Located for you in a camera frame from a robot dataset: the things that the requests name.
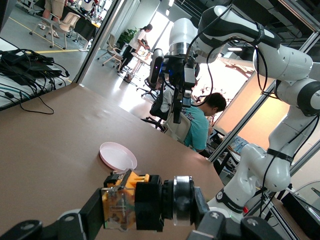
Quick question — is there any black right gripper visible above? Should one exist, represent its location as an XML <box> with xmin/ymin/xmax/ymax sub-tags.
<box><xmin>162</xmin><ymin>55</ymin><xmax>198</xmax><ymax>125</ymax></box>

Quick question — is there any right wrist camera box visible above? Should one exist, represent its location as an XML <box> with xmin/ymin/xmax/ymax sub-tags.
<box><xmin>148</xmin><ymin>48</ymin><xmax>165</xmax><ymax>85</ymax></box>

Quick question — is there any black office chair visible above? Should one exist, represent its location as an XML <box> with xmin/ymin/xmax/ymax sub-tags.
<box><xmin>141</xmin><ymin>98</ymin><xmax>172</xmax><ymax>131</ymax></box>

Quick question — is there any black draped table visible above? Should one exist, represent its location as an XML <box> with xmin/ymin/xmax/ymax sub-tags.
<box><xmin>62</xmin><ymin>4</ymin><xmax>98</xmax><ymax>42</ymax></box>

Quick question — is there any orange push button switch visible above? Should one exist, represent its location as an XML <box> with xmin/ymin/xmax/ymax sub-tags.
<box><xmin>101</xmin><ymin>168</ymin><xmax>197</xmax><ymax>232</ymax></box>

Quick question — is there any mesh waste bin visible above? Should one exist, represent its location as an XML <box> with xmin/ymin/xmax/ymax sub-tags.
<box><xmin>123</xmin><ymin>71</ymin><xmax>135</xmax><ymax>84</ymax></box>

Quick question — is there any white office chair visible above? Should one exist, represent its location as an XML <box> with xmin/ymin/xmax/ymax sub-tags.
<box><xmin>29</xmin><ymin>11</ymin><xmax>81</xmax><ymax>50</ymax></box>

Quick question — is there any green potted plant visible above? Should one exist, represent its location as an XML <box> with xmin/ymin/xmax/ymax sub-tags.
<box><xmin>116</xmin><ymin>27</ymin><xmax>139</xmax><ymax>50</ymax></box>

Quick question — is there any pink round plate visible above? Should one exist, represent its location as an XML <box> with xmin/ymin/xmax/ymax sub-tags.
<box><xmin>99</xmin><ymin>141</ymin><xmax>138</xmax><ymax>173</ymax></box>

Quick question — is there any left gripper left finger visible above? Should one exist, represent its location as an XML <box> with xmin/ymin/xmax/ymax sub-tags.
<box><xmin>0</xmin><ymin>187</ymin><xmax>105</xmax><ymax>240</ymax></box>

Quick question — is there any black flat electronic device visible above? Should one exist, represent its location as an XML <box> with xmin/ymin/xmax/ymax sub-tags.
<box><xmin>0</xmin><ymin>49</ymin><xmax>63</xmax><ymax>85</ymax></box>

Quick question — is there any tangled black cable bundle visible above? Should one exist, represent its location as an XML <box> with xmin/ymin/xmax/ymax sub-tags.
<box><xmin>0</xmin><ymin>48</ymin><xmax>71</xmax><ymax>111</ymax></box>

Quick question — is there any standing woman white shirt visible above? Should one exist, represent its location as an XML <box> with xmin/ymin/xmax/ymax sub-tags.
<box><xmin>119</xmin><ymin>23</ymin><xmax>154</xmax><ymax>74</ymax></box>

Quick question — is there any person in beige shorts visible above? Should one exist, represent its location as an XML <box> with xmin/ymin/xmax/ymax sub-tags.
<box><xmin>39</xmin><ymin>0</ymin><xmax>68</xmax><ymax>40</ymax></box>

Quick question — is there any person in teal shirt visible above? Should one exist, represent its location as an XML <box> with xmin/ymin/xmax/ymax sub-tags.
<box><xmin>184</xmin><ymin>92</ymin><xmax>228</xmax><ymax>154</ymax></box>

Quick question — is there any white mesh chair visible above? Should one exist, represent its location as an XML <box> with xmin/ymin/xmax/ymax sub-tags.
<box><xmin>162</xmin><ymin>109</ymin><xmax>192</xmax><ymax>145</ymax></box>

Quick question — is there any black looped cable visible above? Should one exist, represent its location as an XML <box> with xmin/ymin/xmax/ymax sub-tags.
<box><xmin>0</xmin><ymin>89</ymin><xmax>55</xmax><ymax>115</ymax></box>

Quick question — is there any grey office chair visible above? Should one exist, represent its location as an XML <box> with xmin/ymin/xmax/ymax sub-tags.
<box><xmin>97</xmin><ymin>33</ymin><xmax>125</xmax><ymax>68</ymax></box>

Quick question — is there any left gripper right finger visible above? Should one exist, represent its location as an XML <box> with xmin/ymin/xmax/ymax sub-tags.
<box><xmin>187</xmin><ymin>186</ymin><xmax>285</xmax><ymax>240</ymax></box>

